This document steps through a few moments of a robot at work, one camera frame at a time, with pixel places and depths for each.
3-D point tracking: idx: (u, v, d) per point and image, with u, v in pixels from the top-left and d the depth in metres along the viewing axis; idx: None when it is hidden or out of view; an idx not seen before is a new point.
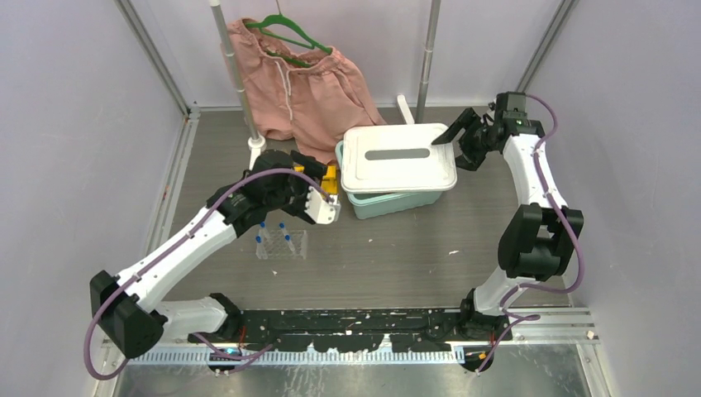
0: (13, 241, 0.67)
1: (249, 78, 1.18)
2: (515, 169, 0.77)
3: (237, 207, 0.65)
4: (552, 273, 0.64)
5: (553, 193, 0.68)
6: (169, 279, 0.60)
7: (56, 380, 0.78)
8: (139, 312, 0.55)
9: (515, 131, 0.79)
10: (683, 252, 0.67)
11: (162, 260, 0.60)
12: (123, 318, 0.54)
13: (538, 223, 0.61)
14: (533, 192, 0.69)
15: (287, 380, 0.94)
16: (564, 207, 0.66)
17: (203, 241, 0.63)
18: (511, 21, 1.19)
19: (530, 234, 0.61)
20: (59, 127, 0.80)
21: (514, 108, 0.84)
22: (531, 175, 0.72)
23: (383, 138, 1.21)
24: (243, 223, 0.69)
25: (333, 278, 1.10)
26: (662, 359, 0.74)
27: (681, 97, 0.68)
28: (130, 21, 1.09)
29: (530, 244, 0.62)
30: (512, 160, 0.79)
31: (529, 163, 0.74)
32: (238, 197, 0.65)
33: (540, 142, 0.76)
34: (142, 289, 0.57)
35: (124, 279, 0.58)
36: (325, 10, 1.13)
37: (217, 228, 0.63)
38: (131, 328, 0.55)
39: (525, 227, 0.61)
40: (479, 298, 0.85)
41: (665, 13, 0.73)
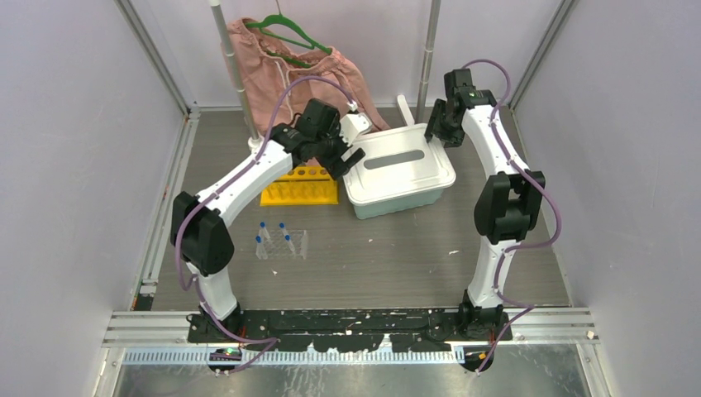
0: (14, 241, 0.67)
1: (249, 78, 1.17)
2: (478, 142, 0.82)
3: (293, 140, 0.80)
4: (526, 229, 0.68)
5: (515, 159, 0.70)
6: (239, 198, 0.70)
7: (57, 379, 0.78)
8: (220, 222, 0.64)
9: (470, 104, 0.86)
10: (684, 252, 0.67)
11: (234, 183, 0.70)
12: (209, 229, 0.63)
13: (507, 189, 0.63)
14: (498, 162, 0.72)
15: (287, 380, 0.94)
16: (526, 168, 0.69)
17: (269, 165, 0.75)
18: (510, 21, 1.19)
19: (500, 201, 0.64)
20: (60, 126, 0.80)
21: (464, 83, 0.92)
22: (493, 145, 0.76)
23: (380, 142, 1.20)
24: (299, 157, 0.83)
25: (333, 277, 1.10)
26: (660, 358, 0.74)
27: (681, 97, 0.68)
28: (130, 21, 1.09)
29: (503, 208, 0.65)
30: (473, 131, 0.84)
31: (488, 133, 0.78)
32: (293, 132, 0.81)
33: (494, 111, 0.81)
34: (221, 204, 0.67)
35: (203, 197, 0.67)
36: (325, 9, 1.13)
37: (278, 156, 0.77)
38: (214, 238, 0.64)
39: (496, 193, 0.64)
40: (475, 294, 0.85)
41: (665, 13, 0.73)
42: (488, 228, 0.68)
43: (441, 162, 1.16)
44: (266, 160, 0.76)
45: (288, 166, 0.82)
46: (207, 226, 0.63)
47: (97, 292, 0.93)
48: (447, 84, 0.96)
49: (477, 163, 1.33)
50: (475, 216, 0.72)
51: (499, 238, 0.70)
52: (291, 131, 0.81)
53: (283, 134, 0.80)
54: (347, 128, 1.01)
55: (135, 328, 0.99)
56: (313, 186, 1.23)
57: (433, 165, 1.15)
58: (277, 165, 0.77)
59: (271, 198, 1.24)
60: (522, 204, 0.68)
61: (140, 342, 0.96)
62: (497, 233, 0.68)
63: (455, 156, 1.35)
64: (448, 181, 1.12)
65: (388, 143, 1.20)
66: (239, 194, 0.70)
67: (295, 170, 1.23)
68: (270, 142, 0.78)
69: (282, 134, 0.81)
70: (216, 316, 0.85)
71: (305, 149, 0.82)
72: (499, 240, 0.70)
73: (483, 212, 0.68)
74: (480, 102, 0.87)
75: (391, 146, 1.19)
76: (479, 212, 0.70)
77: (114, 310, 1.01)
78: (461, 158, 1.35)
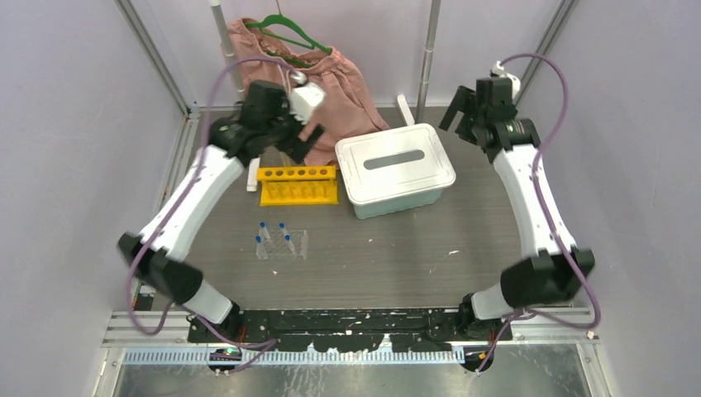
0: (14, 240, 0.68)
1: (249, 78, 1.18)
2: (512, 195, 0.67)
3: (232, 140, 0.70)
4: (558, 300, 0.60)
5: (561, 233, 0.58)
6: (188, 226, 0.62)
7: (56, 379, 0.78)
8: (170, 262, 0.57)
9: (509, 145, 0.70)
10: (684, 251, 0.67)
11: (176, 210, 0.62)
12: (159, 270, 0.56)
13: (549, 272, 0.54)
14: (539, 233, 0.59)
15: (287, 380, 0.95)
16: (573, 247, 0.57)
17: (211, 179, 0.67)
18: (510, 21, 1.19)
19: (537, 282, 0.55)
20: (60, 127, 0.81)
21: (501, 102, 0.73)
22: (533, 208, 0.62)
23: (377, 145, 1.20)
24: (246, 155, 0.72)
25: (333, 277, 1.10)
26: (661, 357, 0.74)
27: (682, 97, 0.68)
28: (130, 21, 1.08)
29: (538, 287, 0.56)
30: (506, 180, 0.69)
31: (530, 190, 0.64)
32: (231, 131, 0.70)
33: (538, 157, 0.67)
34: (169, 239, 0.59)
35: (147, 234, 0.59)
36: (325, 8, 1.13)
37: (219, 165, 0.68)
38: (170, 277, 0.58)
39: (533, 277, 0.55)
40: (479, 305, 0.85)
41: (665, 14, 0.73)
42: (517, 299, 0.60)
43: (441, 163, 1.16)
44: (207, 171, 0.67)
45: (238, 168, 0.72)
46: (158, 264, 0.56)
47: (97, 292, 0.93)
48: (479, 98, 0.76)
49: (476, 163, 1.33)
50: (503, 280, 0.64)
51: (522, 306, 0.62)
52: (230, 130, 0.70)
53: (222, 134, 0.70)
54: (298, 104, 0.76)
55: (134, 327, 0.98)
56: (313, 186, 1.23)
57: (433, 166, 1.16)
58: (221, 174, 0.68)
59: (271, 198, 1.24)
60: (560, 278, 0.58)
61: (139, 342, 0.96)
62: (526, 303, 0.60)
63: (455, 156, 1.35)
64: (449, 181, 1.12)
65: (387, 145, 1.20)
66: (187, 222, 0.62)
67: (295, 170, 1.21)
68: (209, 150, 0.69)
69: (219, 133, 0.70)
70: (213, 321, 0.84)
71: (250, 145, 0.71)
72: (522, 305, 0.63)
73: (512, 283, 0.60)
74: (519, 140, 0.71)
75: (390, 148, 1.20)
76: (508, 281, 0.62)
77: (114, 310, 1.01)
78: (461, 158, 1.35)
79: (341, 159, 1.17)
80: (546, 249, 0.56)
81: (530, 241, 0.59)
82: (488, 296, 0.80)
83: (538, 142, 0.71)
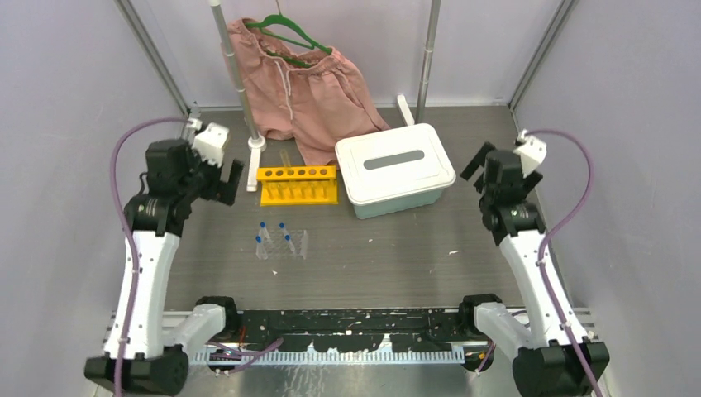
0: (14, 240, 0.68)
1: (249, 78, 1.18)
2: (520, 279, 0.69)
3: (157, 214, 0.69)
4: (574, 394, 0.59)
5: (571, 325, 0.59)
6: (154, 317, 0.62)
7: (57, 380, 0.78)
8: (153, 365, 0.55)
9: (513, 230, 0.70)
10: (684, 252, 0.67)
11: (135, 310, 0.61)
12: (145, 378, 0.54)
13: (563, 364, 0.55)
14: (548, 323, 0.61)
15: (287, 379, 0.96)
16: (584, 339, 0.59)
17: (153, 263, 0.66)
18: (510, 21, 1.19)
19: (550, 377, 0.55)
20: (60, 127, 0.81)
21: (509, 183, 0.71)
22: (542, 297, 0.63)
23: (377, 145, 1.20)
24: (175, 222, 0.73)
25: (333, 278, 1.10)
26: (661, 358, 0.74)
27: (681, 97, 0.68)
28: (130, 21, 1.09)
29: (550, 382, 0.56)
30: (512, 263, 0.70)
31: (537, 279, 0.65)
32: (150, 207, 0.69)
33: (544, 245, 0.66)
34: (140, 346, 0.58)
35: (114, 351, 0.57)
36: (325, 9, 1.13)
37: (154, 246, 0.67)
38: (159, 375, 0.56)
39: (545, 370, 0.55)
40: (479, 320, 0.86)
41: (665, 14, 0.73)
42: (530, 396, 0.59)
43: (441, 163, 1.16)
44: (146, 255, 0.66)
45: (175, 238, 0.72)
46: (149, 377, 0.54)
47: (97, 293, 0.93)
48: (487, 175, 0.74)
49: None
50: (514, 367, 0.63)
51: None
52: (149, 207, 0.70)
53: (143, 214, 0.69)
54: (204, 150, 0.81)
55: None
56: (313, 187, 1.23)
57: (433, 166, 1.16)
58: (161, 254, 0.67)
59: (271, 198, 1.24)
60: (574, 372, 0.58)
61: None
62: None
63: (455, 156, 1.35)
64: (449, 181, 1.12)
65: (388, 145, 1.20)
66: (150, 318, 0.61)
67: (295, 170, 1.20)
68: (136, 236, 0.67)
69: (140, 214, 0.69)
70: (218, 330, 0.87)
71: (176, 212, 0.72)
72: None
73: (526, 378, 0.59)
74: (524, 224, 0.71)
75: (391, 149, 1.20)
76: (520, 372, 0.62)
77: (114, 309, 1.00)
78: (461, 158, 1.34)
79: (341, 159, 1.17)
80: (555, 341, 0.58)
81: (541, 333, 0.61)
82: (490, 318, 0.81)
83: (544, 227, 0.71)
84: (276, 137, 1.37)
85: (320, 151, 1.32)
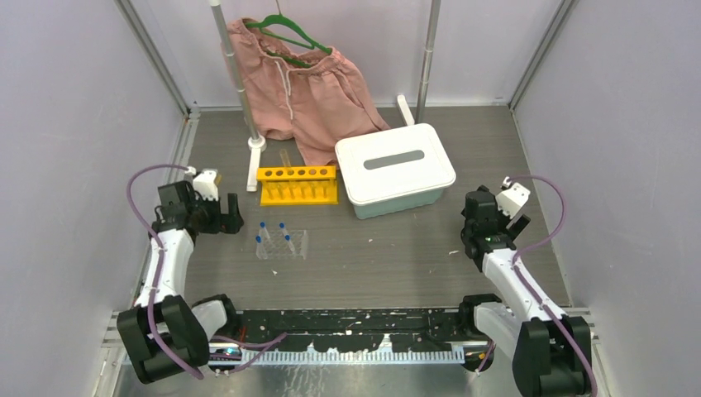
0: (14, 240, 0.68)
1: (249, 78, 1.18)
2: (503, 288, 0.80)
3: (176, 222, 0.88)
4: (574, 387, 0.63)
5: (547, 303, 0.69)
6: (176, 281, 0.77)
7: (57, 380, 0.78)
8: (180, 302, 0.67)
9: (488, 249, 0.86)
10: (684, 251, 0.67)
11: (161, 273, 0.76)
12: (175, 313, 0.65)
13: (546, 339, 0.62)
14: (529, 307, 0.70)
15: (287, 380, 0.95)
16: (562, 315, 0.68)
17: (174, 246, 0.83)
18: (510, 21, 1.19)
19: (541, 354, 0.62)
20: (60, 126, 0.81)
21: (485, 217, 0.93)
22: (519, 288, 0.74)
23: (377, 145, 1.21)
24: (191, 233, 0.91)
25: (333, 277, 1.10)
26: (661, 357, 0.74)
27: (683, 95, 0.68)
28: (130, 21, 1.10)
29: (545, 364, 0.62)
30: (496, 275, 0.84)
31: (513, 279, 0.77)
32: (169, 219, 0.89)
33: (515, 255, 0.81)
34: (168, 291, 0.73)
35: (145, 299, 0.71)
36: (325, 9, 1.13)
37: (175, 236, 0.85)
38: (186, 317, 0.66)
39: (534, 346, 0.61)
40: (479, 320, 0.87)
41: (665, 13, 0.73)
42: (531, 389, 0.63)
43: (441, 163, 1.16)
44: (168, 244, 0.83)
45: (191, 242, 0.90)
46: (176, 316, 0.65)
47: (97, 293, 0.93)
48: (468, 212, 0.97)
49: (476, 162, 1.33)
50: (515, 371, 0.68)
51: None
52: (169, 220, 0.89)
53: (164, 224, 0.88)
54: (204, 189, 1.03)
55: None
56: (313, 187, 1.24)
57: (433, 166, 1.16)
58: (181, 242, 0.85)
59: (271, 198, 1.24)
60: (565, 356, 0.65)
61: None
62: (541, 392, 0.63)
63: (455, 156, 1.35)
64: (449, 181, 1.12)
65: (388, 145, 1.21)
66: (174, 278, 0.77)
67: (295, 170, 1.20)
68: (163, 235, 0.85)
69: (162, 226, 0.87)
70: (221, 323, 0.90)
71: (191, 223, 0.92)
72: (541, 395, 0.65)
73: (524, 370, 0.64)
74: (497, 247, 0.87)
75: (391, 149, 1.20)
76: (518, 370, 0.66)
77: (114, 310, 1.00)
78: (461, 157, 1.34)
79: (341, 159, 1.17)
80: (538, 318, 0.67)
81: (524, 315, 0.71)
82: (490, 318, 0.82)
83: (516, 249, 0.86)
84: (276, 137, 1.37)
85: (320, 151, 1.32)
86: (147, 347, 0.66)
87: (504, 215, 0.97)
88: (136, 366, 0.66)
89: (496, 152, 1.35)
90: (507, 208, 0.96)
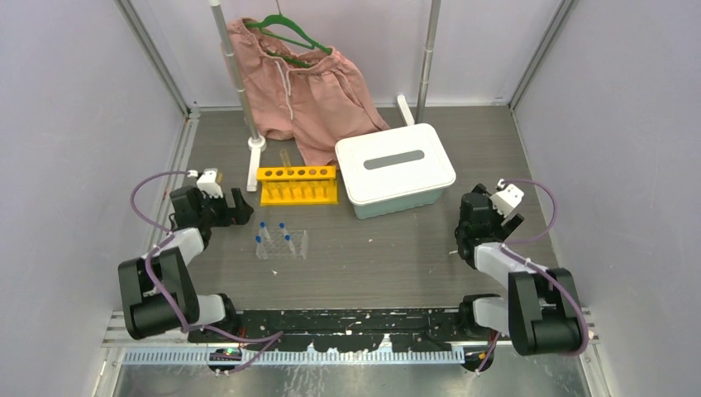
0: (13, 240, 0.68)
1: (250, 78, 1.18)
2: (493, 269, 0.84)
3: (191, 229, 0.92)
4: (569, 335, 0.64)
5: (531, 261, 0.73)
6: None
7: (57, 380, 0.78)
8: (178, 252, 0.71)
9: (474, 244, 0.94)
10: (684, 252, 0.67)
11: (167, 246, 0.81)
12: (172, 260, 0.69)
13: (532, 285, 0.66)
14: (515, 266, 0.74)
15: (287, 379, 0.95)
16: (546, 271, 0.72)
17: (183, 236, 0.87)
18: (511, 21, 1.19)
19: (529, 298, 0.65)
20: (60, 127, 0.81)
21: (479, 220, 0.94)
22: (505, 260, 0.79)
23: (377, 145, 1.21)
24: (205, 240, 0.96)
25: (333, 277, 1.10)
26: (660, 357, 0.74)
27: (683, 96, 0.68)
28: (130, 21, 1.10)
29: (533, 308, 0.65)
30: (485, 261, 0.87)
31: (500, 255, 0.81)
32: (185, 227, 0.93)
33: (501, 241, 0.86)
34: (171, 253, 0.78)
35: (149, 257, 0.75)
36: (325, 9, 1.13)
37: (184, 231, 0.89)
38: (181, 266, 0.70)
39: (522, 290, 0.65)
40: (480, 313, 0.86)
41: (665, 13, 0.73)
42: (527, 338, 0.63)
43: (441, 163, 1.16)
44: (179, 233, 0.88)
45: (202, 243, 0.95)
46: (170, 260, 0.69)
47: (97, 293, 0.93)
48: (462, 212, 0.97)
49: (476, 162, 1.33)
50: (510, 332, 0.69)
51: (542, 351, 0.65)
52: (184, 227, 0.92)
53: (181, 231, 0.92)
54: (210, 188, 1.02)
55: None
56: (313, 186, 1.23)
57: (434, 166, 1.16)
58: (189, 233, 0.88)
59: (271, 198, 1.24)
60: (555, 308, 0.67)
61: (140, 342, 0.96)
62: (539, 342, 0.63)
63: (455, 156, 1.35)
64: (449, 181, 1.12)
65: (389, 145, 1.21)
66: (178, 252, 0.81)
67: (295, 170, 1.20)
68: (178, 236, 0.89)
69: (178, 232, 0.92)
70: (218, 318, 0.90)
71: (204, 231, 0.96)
72: (538, 351, 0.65)
73: (517, 322, 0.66)
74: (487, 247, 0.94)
75: (391, 149, 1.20)
76: (513, 328, 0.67)
77: (114, 310, 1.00)
78: (462, 157, 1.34)
79: (342, 159, 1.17)
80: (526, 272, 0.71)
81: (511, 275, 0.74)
82: (492, 306, 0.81)
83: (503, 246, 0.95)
84: (276, 137, 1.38)
85: (320, 151, 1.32)
86: (140, 294, 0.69)
87: (498, 213, 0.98)
88: (126, 318, 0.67)
89: (496, 152, 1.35)
90: (502, 208, 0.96)
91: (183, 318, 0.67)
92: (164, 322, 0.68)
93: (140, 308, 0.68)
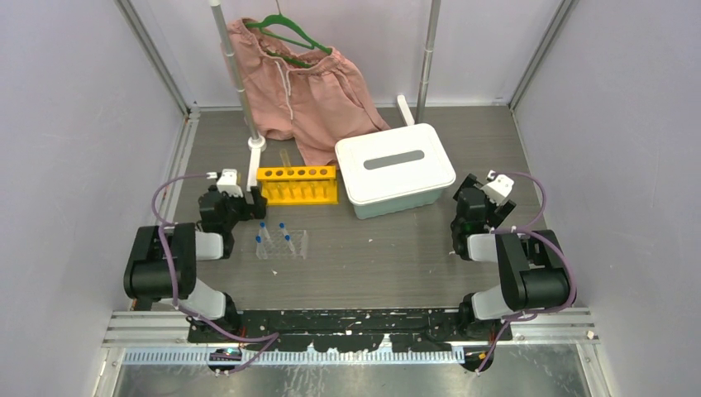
0: (13, 240, 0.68)
1: (249, 78, 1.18)
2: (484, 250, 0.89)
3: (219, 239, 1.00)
4: (557, 285, 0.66)
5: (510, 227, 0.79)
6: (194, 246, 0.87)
7: (58, 380, 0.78)
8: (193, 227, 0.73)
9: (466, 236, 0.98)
10: (684, 252, 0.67)
11: None
12: (185, 231, 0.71)
13: (517, 241, 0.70)
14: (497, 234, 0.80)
15: (287, 379, 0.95)
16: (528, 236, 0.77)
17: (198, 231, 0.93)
18: (511, 21, 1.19)
19: (515, 252, 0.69)
20: (59, 128, 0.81)
21: (476, 217, 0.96)
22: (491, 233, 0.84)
23: (378, 145, 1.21)
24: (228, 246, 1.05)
25: (333, 278, 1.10)
26: (660, 357, 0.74)
27: (683, 97, 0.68)
28: (130, 21, 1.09)
29: (521, 261, 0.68)
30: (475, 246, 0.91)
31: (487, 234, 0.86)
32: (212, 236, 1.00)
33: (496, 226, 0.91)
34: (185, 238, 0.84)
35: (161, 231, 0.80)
36: (325, 9, 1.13)
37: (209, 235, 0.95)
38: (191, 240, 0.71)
39: (507, 245, 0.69)
40: (479, 306, 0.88)
41: (665, 14, 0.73)
42: (520, 290, 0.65)
43: (441, 164, 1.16)
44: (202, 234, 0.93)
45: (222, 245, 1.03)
46: (183, 231, 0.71)
47: (97, 293, 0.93)
48: (460, 209, 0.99)
49: (476, 162, 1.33)
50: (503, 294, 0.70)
51: (534, 305, 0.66)
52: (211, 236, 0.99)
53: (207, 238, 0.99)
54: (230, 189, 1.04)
55: (135, 328, 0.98)
56: (313, 187, 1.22)
57: (434, 166, 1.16)
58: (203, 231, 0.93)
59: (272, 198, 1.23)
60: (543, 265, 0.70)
61: (140, 343, 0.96)
62: (530, 294, 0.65)
63: (455, 156, 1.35)
64: (448, 181, 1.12)
65: (389, 145, 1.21)
66: None
67: (295, 170, 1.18)
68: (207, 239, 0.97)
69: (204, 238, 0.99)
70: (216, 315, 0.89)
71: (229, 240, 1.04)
72: (530, 305, 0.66)
73: (507, 279, 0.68)
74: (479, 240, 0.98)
75: (391, 148, 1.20)
76: (505, 287, 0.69)
77: (114, 310, 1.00)
78: (462, 157, 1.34)
79: (342, 159, 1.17)
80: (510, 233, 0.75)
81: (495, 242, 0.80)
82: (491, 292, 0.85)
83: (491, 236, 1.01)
84: (276, 137, 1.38)
85: (320, 152, 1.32)
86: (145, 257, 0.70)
87: (491, 203, 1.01)
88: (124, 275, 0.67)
89: (495, 152, 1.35)
90: (493, 198, 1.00)
91: (174, 283, 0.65)
92: (156, 287, 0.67)
93: (140, 270, 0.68)
